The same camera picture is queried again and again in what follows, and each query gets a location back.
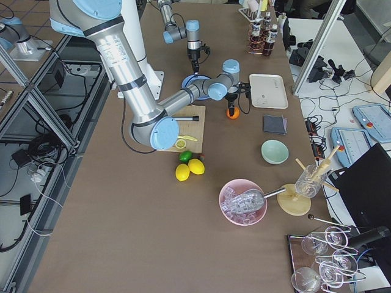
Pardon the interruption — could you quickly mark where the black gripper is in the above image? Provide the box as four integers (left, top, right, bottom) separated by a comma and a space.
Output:
225, 82, 251, 114
187, 44, 211, 73

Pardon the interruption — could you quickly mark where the orange mandarin fruit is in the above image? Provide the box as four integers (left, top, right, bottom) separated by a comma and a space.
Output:
226, 107, 240, 120

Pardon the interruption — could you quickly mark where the blue round plate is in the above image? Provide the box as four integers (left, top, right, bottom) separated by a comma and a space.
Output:
181, 74, 211, 101

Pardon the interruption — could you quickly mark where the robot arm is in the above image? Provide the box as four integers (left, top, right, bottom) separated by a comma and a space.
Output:
157, 0, 210, 74
49, 1, 240, 150

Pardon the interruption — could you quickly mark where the steel muddler black tip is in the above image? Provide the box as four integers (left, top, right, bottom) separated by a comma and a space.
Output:
174, 115, 200, 121

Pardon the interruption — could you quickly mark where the cream rabbit tray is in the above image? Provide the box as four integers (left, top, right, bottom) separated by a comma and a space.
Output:
249, 73, 288, 109

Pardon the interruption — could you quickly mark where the wooden cutting board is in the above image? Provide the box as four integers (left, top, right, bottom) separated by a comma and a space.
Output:
164, 105, 206, 153

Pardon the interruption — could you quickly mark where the grey folded cloth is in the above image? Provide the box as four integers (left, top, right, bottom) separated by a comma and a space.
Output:
263, 115, 287, 135

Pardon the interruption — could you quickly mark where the yellow plastic knife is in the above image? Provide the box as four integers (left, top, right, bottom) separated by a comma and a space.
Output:
177, 135, 198, 142

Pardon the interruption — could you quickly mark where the green bowl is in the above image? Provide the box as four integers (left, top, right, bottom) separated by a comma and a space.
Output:
261, 140, 289, 165

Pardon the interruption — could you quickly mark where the lemon slice lower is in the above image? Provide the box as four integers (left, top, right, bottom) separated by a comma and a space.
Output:
175, 139, 187, 150

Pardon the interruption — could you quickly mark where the green lime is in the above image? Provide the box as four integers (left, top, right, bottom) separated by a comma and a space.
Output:
179, 150, 192, 164

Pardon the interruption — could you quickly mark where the yellow lemon upper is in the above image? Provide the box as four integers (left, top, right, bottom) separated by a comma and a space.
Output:
188, 159, 205, 175

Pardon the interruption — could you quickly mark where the yellow lemon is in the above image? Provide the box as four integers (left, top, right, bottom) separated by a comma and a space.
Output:
188, 159, 205, 175
175, 164, 190, 182

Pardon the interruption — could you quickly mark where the bottle top of rack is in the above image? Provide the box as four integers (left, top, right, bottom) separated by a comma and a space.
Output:
250, 18, 262, 42

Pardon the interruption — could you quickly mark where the bottle lower left rack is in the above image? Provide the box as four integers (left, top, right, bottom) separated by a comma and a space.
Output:
262, 24, 278, 56

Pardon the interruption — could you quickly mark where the yellow lemon lower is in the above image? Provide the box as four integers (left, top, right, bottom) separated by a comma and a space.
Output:
175, 164, 190, 182

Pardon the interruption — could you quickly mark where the pink bowl of ice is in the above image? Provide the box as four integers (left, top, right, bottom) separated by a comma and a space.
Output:
219, 179, 268, 226

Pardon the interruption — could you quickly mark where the bottle lower right rack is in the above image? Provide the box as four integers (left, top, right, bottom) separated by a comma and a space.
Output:
263, 12, 271, 31

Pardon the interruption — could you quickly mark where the metal ice scoop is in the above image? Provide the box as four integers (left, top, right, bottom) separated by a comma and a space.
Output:
241, 187, 286, 212

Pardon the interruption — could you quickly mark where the clear glass cup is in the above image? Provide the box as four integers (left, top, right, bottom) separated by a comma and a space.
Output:
294, 165, 327, 198

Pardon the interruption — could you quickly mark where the wooden cup stand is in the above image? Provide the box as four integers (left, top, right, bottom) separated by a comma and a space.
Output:
277, 145, 340, 216

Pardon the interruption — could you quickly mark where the blue teach pendant near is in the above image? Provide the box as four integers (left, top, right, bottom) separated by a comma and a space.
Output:
331, 127, 375, 167

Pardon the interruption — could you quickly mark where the blue teach pendant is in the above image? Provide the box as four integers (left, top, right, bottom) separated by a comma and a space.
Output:
331, 127, 375, 167
352, 104, 391, 143

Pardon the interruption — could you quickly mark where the blue teach pendant far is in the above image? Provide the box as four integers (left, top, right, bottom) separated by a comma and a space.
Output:
352, 104, 391, 143

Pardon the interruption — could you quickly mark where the black monitor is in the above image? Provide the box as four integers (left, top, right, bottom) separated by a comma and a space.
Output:
329, 143, 390, 228

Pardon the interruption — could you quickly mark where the cocktail glass rack tray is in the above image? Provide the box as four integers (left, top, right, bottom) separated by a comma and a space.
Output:
291, 214, 367, 292

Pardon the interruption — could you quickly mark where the copper wire bottle rack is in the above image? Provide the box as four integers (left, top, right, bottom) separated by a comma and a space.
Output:
248, 29, 268, 55

